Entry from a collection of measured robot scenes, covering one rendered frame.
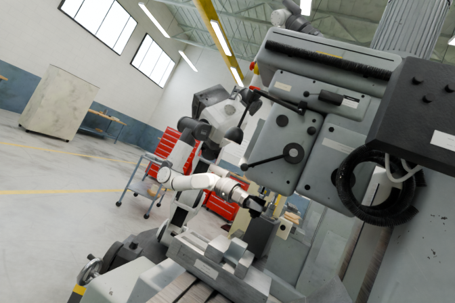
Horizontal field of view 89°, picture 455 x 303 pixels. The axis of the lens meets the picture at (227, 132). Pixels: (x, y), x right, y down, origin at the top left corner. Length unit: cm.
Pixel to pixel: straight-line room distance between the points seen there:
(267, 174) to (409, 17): 73
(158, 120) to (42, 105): 657
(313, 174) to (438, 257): 33
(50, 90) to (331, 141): 625
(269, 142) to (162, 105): 1160
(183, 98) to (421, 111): 1152
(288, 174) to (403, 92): 40
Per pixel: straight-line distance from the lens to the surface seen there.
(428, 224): 76
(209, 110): 128
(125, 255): 163
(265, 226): 127
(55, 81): 658
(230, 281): 85
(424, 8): 112
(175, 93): 1223
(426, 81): 66
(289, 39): 95
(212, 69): 1197
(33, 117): 663
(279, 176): 82
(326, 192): 80
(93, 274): 128
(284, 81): 88
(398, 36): 104
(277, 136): 83
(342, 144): 82
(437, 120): 63
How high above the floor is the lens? 135
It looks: 6 degrees up
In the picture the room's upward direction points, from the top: 25 degrees clockwise
